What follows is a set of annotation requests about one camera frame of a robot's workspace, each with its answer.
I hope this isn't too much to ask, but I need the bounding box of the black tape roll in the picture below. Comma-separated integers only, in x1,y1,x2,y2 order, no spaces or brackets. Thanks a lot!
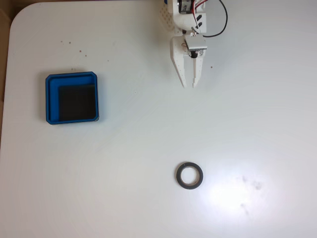
174,161,205,191

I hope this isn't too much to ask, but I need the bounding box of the blue box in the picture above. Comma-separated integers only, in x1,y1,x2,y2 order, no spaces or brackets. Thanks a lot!
45,71,100,125

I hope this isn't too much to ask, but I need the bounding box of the black foam pad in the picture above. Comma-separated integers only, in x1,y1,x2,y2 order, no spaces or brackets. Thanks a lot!
58,84,97,119

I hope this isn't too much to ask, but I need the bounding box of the white square camera box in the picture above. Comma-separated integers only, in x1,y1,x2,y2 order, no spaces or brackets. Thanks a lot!
185,34,208,52

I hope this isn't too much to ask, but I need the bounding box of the black cable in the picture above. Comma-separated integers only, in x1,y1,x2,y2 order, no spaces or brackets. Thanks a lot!
198,0,228,38

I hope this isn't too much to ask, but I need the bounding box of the white perforated base plate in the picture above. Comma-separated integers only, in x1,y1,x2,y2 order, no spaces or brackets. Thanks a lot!
159,1,174,32

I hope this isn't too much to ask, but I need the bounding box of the red and white cable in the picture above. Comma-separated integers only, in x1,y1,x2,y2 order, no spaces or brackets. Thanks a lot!
192,0,208,13

